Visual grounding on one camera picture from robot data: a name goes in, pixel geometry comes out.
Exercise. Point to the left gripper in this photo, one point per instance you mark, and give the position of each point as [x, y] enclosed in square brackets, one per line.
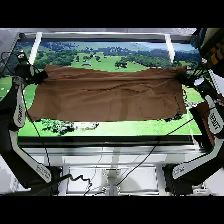
[37, 76]

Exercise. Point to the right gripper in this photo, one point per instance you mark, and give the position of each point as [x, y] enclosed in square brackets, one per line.
[185, 79]

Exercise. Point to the brown pants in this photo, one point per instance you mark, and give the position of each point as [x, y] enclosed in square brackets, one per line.
[106, 96]

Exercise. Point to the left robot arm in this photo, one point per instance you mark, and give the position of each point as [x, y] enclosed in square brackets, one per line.
[16, 110]

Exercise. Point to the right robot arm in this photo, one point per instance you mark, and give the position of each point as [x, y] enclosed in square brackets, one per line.
[213, 120]

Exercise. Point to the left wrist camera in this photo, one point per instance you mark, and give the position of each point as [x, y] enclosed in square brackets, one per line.
[22, 58]

